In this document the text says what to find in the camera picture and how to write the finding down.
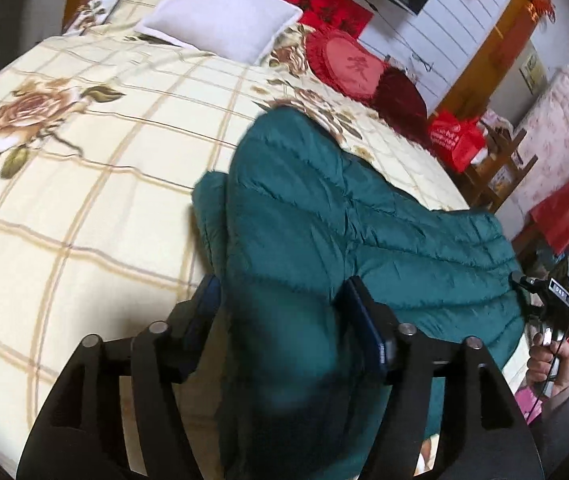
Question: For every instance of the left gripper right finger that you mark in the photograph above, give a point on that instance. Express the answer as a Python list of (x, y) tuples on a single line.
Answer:
[(373, 326)]

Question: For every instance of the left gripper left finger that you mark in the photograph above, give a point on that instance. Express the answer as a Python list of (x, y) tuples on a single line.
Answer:
[(190, 323)]

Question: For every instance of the green quilted puffer jacket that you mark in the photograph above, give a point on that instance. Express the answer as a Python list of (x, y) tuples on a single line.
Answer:
[(283, 228)]

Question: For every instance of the person's right hand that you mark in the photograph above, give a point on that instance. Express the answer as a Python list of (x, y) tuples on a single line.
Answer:
[(548, 366)]

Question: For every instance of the red cloth on right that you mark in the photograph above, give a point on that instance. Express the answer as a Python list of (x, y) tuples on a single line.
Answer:
[(551, 218)]

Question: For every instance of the wooden shelf rack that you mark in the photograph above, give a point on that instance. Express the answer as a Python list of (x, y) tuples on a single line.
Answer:
[(488, 184)]

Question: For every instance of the pink floral rolled mattress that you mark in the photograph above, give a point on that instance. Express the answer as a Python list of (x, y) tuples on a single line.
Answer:
[(547, 140)]

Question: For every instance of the red shopping bag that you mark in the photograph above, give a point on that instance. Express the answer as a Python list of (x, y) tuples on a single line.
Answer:
[(456, 141)]

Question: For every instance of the floral checked bed sheet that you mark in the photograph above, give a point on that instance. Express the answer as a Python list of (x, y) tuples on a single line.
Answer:
[(102, 137)]

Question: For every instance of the dark red velvet cushion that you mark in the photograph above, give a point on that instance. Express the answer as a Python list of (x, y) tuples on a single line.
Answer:
[(401, 106)]

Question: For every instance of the red heart cushion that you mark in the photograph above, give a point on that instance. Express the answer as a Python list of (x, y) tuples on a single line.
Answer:
[(339, 61)]

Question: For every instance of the white square pillow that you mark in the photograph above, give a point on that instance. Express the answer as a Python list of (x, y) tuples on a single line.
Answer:
[(243, 31)]

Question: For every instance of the red calligraphy banner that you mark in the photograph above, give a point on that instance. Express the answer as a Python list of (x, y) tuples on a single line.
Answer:
[(345, 15)]

